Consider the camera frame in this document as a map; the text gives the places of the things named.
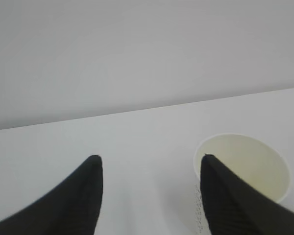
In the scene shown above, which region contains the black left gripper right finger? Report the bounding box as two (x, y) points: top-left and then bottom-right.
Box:
(200, 154), (294, 235)

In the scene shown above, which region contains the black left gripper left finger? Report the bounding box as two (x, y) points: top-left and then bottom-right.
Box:
(0, 155), (103, 235)

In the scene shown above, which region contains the white paper cup green logo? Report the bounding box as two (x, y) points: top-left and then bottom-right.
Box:
(194, 134), (290, 235)

